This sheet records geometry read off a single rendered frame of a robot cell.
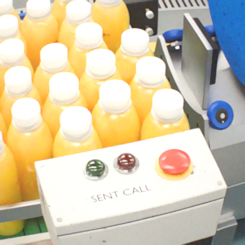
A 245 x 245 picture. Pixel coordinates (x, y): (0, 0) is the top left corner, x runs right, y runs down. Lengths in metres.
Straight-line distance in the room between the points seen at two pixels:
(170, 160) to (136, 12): 0.49
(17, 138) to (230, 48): 0.41
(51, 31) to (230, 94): 0.31
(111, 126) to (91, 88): 0.07
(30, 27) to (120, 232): 0.43
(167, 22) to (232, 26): 1.77
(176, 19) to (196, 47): 1.81
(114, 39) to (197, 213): 0.42
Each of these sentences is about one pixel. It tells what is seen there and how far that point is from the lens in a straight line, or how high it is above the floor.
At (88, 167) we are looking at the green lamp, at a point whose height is 1.11.
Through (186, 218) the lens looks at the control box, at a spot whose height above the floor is 1.06.
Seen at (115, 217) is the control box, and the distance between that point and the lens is 0.73.
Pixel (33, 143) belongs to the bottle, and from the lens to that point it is 0.88.
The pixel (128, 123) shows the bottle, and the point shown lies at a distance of 0.90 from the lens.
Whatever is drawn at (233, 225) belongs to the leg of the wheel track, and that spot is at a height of 0.63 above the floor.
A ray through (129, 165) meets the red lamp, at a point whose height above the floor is 1.11.
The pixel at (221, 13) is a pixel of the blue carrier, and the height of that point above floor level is 1.04.
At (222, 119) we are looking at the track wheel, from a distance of 1.03.
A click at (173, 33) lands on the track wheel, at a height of 0.98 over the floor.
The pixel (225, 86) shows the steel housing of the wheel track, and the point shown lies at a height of 0.93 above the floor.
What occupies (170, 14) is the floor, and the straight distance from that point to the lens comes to 2.89.
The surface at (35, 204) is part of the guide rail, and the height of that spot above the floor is 0.98.
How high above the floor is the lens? 1.67
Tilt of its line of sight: 45 degrees down
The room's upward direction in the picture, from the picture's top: 1 degrees clockwise
